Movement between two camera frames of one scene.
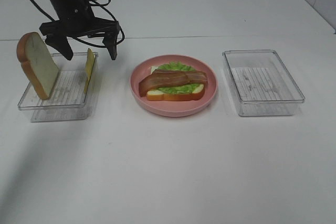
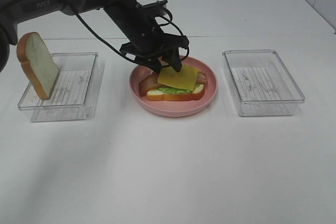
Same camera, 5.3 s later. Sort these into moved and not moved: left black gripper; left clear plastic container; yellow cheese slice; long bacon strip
Moved: left black gripper; yellow cheese slice
Not moved: long bacon strip; left clear plastic container
